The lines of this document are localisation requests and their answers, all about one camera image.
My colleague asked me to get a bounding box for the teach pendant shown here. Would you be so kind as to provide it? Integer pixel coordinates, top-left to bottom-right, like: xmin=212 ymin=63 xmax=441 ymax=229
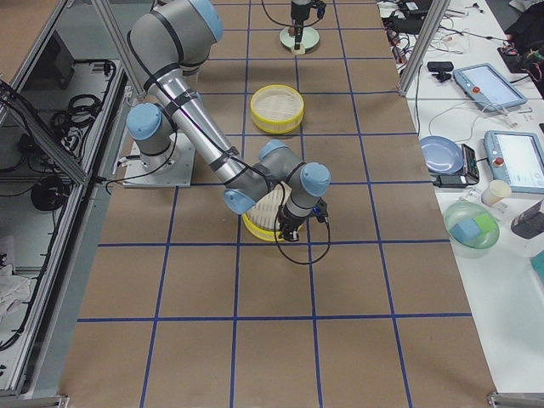
xmin=452 ymin=63 xmax=527 ymax=111
xmin=484 ymin=130 xmax=543 ymax=194

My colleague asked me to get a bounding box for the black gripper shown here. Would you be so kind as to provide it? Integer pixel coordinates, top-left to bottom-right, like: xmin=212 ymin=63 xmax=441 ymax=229
xmin=276 ymin=199 xmax=328 ymax=242
xmin=292 ymin=18 xmax=304 ymax=50

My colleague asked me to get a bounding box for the teach pendant far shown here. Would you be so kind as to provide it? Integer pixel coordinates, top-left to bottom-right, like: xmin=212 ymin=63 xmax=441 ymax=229
xmin=452 ymin=63 xmax=527 ymax=111

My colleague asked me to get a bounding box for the white steamed bun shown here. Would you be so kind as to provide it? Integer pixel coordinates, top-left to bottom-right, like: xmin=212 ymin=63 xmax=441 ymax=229
xmin=292 ymin=45 xmax=306 ymax=55

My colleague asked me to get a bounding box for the black power adapter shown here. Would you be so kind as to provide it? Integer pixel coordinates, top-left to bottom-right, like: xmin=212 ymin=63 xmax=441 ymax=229
xmin=433 ymin=174 xmax=478 ymax=189

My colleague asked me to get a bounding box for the pale green plate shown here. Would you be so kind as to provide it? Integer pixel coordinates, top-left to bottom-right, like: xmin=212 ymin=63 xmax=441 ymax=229
xmin=279 ymin=27 xmax=320 ymax=54

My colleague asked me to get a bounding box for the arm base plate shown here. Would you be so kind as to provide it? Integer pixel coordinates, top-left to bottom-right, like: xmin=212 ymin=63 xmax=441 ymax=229
xmin=122 ymin=132 xmax=196 ymax=189

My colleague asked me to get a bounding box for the white paper cup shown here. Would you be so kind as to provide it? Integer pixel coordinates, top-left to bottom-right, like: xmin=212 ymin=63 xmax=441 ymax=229
xmin=480 ymin=179 xmax=512 ymax=207

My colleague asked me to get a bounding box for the teach pendant near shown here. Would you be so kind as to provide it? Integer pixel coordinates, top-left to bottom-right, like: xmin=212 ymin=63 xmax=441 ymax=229
xmin=484 ymin=130 xmax=543 ymax=194

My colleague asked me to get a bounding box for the aluminium frame post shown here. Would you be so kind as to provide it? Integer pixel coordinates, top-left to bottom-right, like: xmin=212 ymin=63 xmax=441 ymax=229
xmin=398 ymin=0 xmax=450 ymax=97

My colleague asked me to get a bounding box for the yellow steamer basket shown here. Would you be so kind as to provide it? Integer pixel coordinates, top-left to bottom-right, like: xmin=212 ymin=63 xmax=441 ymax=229
xmin=242 ymin=183 xmax=292 ymax=242
xmin=250 ymin=84 xmax=305 ymax=134

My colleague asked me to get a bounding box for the clear bowl with sponges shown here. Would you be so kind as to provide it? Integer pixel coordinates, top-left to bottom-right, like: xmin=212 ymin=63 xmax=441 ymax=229
xmin=443 ymin=201 xmax=500 ymax=258

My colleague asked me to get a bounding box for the blue plate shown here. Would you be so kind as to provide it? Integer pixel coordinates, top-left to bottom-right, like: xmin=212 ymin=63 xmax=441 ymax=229
xmin=420 ymin=135 xmax=463 ymax=174

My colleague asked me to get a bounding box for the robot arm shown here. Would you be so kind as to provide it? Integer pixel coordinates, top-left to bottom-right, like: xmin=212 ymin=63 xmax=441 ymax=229
xmin=127 ymin=1 xmax=331 ymax=242
xmin=291 ymin=0 xmax=326 ymax=52

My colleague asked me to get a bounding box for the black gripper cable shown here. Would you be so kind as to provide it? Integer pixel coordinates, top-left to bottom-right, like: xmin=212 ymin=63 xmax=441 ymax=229
xmin=274 ymin=216 xmax=333 ymax=266
xmin=261 ymin=0 xmax=294 ymax=26

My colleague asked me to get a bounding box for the black webcam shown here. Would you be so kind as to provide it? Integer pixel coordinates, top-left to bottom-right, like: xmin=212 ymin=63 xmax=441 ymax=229
xmin=427 ymin=61 xmax=454 ymax=83

